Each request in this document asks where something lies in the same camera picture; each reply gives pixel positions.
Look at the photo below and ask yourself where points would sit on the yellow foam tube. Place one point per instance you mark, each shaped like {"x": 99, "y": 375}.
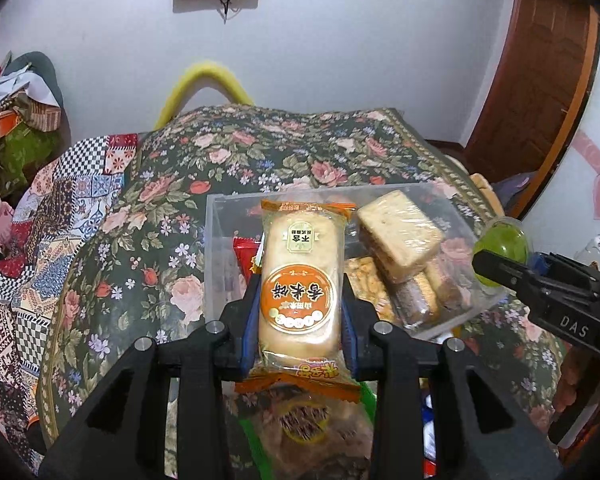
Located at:
{"x": 205, "y": 72}

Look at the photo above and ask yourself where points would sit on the green patterned cloth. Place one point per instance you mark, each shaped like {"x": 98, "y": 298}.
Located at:
{"x": 15, "y": 155}

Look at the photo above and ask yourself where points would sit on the green jelly cup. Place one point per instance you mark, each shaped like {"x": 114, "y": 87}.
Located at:
{"x": 500, "y": 242}

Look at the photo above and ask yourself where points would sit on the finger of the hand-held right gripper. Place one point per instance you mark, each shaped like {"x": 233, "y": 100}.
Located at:
{"x": 505, "y": 272}
{"x": 547, "y": 262}

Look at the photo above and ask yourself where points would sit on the pile of clothes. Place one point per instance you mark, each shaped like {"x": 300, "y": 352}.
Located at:
{"x": 15, "y": 95}

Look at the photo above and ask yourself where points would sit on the grey chair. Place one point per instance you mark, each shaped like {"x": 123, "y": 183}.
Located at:
{"x": 50, "y": 75}

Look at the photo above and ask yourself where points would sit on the blue white chip bag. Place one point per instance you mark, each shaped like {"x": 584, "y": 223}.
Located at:
{"x": 428, "y": 405}

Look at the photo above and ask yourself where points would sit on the orange rice cracker packet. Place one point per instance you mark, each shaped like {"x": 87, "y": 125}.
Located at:
{"x": 300, "y": 260}

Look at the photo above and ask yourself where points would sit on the patchwork quilt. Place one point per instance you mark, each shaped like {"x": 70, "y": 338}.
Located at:
{"x": 45, "y": 240}

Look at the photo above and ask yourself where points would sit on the square cake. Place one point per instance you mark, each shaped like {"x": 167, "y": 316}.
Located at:
{"x": 397, "y": 232}

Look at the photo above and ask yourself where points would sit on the peanut brittle packet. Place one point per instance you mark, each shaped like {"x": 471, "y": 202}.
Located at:
{"x": 367, "y": 280}

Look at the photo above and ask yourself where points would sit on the green snack packet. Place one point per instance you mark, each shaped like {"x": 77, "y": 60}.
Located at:
{"x": 367, "y": 396}

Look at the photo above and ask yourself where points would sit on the dark grey cloth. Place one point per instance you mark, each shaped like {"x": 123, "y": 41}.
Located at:
{"x": 515, "y": 190}

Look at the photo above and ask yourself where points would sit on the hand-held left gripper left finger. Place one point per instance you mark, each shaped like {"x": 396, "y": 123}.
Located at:
{"x": 250, "y": 317}

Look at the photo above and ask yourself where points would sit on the brown pastries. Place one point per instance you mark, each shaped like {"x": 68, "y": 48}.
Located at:
{"x": 417, "y": 302}

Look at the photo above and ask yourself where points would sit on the clear plastic box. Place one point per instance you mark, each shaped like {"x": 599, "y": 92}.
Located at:
{"x": 220, "y": 220}

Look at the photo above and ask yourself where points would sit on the brown pastry orange packet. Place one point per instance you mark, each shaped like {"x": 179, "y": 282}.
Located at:
{"x": 305, "y": 425}

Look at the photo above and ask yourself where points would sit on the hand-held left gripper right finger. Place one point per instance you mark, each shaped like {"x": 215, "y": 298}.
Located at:
{"x": 351, "y": 320}

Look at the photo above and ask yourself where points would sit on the red snack packet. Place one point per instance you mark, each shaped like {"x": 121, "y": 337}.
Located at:
{"x": 245, "y": 260}

